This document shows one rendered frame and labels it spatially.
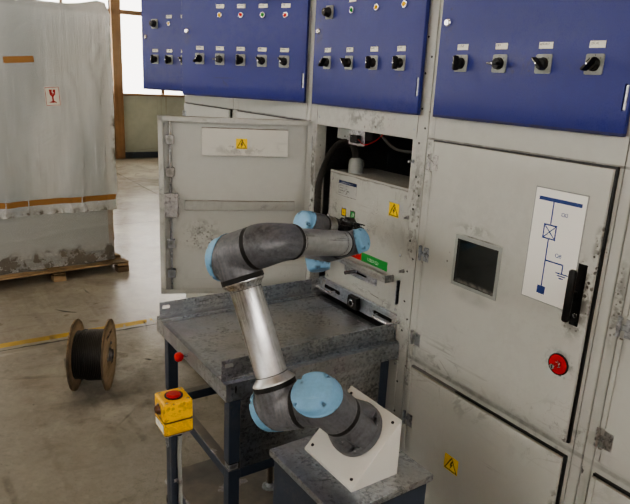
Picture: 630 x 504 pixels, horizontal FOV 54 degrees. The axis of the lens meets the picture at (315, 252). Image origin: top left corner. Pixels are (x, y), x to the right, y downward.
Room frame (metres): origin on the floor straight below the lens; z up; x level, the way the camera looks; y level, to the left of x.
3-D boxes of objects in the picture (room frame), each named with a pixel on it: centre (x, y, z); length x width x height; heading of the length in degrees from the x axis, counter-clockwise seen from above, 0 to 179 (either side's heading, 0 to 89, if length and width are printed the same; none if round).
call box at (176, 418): (1.50, 0.37, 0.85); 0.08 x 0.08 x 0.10; 34
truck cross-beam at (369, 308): (2.33, -0.19, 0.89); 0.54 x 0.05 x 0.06; 34
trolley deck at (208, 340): (2.11, 0.14, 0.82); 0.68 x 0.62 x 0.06; 124
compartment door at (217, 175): (2.54, 0.34, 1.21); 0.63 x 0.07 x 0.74; 101
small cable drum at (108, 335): (3.15, 1.22, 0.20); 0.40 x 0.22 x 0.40; 8
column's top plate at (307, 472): (1.45, -0.12, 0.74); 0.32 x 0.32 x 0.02; 35
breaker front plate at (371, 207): (2.32, -0.18, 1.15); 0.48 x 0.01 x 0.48; 34
